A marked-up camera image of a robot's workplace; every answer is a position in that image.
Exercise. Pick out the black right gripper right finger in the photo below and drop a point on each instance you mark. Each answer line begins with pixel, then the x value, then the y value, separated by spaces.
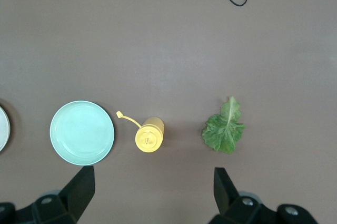
pixel 226 195

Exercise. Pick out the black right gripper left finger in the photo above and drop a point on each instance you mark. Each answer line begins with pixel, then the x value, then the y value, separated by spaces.
pixel 79 189

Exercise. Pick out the green lettuce leaf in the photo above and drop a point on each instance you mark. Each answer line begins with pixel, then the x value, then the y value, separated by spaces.
pixel 223 134

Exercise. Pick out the yellow squeeze bottle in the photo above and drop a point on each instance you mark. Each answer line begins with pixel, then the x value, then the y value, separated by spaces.
pixel 148 139

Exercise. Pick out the mint green plate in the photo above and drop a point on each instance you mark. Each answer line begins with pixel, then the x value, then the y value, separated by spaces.
pixel 81 133

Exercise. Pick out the beige plate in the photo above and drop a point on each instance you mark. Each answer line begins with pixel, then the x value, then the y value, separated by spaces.
pixel 3 129

